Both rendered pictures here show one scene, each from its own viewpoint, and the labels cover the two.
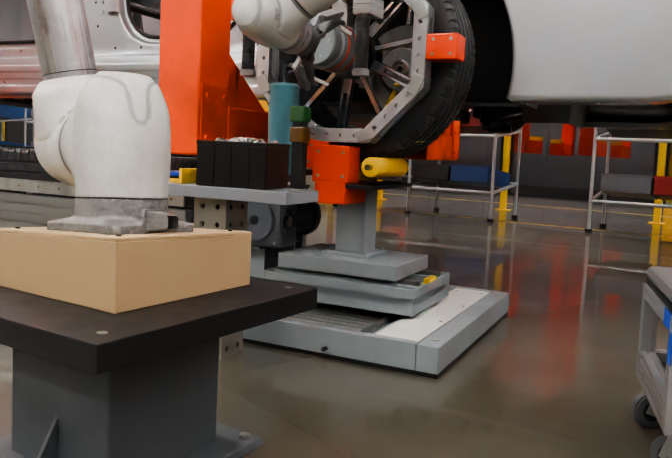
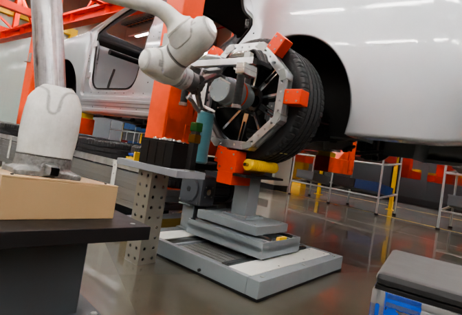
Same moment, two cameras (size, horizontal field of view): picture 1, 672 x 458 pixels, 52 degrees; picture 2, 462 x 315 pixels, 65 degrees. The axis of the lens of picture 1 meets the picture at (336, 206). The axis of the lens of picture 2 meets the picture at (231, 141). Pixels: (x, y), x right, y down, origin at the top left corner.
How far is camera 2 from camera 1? 0.50 m
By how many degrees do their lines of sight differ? 15
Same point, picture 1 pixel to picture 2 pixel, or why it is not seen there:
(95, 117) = (28, 107)
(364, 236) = (247, 206)
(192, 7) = not seen: hidden behind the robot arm
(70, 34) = (49, 67)
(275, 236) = (198, 199)
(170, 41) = (157, 87)
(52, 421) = not seen: outside the picture
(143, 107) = (56, 104)
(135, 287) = (14, 205)
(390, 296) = (250, 244)
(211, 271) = (80, 205)
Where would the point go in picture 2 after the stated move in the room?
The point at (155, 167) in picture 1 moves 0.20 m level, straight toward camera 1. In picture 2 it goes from (57, 139) to (17, 136)
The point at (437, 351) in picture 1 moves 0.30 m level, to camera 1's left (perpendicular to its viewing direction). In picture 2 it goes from (258, 284) to (185, 266)
